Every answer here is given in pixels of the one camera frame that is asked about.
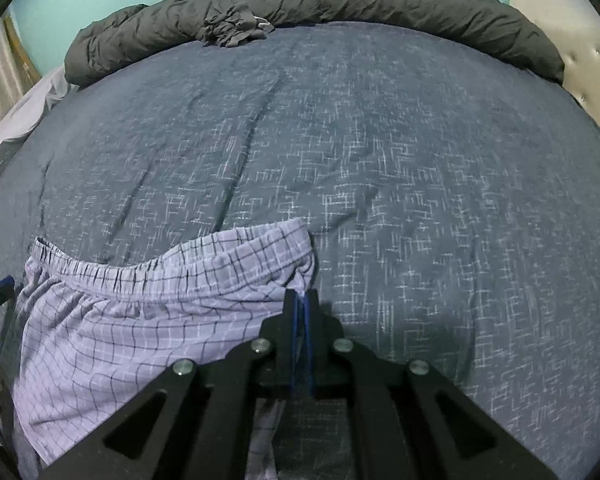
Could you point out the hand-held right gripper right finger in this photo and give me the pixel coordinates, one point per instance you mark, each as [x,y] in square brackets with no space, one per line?
[311,310]

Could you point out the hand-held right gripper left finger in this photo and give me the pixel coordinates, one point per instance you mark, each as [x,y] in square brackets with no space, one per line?
[292,310]

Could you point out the blue plaid shorts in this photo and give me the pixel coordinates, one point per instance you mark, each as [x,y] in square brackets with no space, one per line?
[130,310]

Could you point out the blue patterned bed sheet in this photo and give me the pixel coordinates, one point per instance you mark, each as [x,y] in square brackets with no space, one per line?
[380,160]

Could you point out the light grey cloth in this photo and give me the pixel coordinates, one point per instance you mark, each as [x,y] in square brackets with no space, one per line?
[25,115]

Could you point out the crumpled grey garment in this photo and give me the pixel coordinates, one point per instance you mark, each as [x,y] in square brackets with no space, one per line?
[235,27]

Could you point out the rolled dark grey duvet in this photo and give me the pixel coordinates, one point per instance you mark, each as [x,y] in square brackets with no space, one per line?
[380,10]

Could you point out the cream tufted headboard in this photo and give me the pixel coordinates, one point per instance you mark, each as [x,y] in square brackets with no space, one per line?
[570,35]

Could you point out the wooden frame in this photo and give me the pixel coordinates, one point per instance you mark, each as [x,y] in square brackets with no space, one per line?
[22,45]

